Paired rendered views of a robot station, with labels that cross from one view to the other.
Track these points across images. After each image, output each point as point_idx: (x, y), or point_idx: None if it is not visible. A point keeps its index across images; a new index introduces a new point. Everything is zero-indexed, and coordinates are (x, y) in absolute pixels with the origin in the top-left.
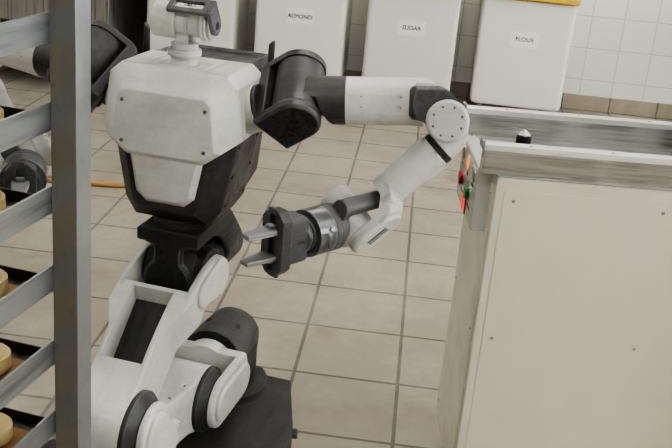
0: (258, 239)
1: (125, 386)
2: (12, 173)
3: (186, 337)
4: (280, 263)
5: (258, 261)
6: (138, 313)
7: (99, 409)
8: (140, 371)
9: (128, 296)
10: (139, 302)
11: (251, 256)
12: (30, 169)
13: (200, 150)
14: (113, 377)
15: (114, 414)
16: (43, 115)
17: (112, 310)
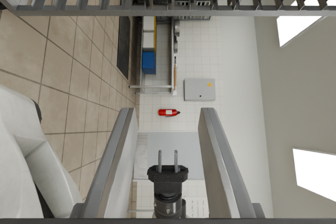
0: (208, 129)
1: (9, 114)
2: (181, 167)
3: None
4: (56, 219)
5: (124, 133)
6: (42, 208)
7: (15, 95)
8: (8, 128)
9: (70, 198)
10: (51, 217)
11: (132, 160)
12: (184, 173)
13: None
14: (24, 123)
15: (0, 88)
16: None
17: (69, 177)
